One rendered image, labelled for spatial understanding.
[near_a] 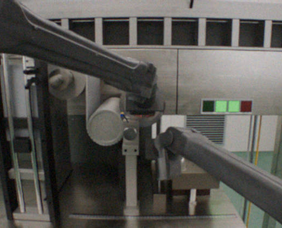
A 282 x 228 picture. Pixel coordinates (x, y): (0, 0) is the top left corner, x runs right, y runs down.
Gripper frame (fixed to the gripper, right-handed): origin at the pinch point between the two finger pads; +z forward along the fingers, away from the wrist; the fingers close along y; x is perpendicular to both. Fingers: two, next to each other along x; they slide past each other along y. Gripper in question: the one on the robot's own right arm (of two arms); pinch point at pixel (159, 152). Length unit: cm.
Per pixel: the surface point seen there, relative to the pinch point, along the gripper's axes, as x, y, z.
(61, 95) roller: 16.7, -32.7, -11.3
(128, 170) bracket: -6.4, -10.5, -4.1
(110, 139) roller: 3.8, -16.5, -4.4
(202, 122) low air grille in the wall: 80, 80, 256
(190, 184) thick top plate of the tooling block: -10.9, 10.1, -0.9
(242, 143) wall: 53, 144, 272
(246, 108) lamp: 23, 42, 21
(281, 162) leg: 1, 74, 52
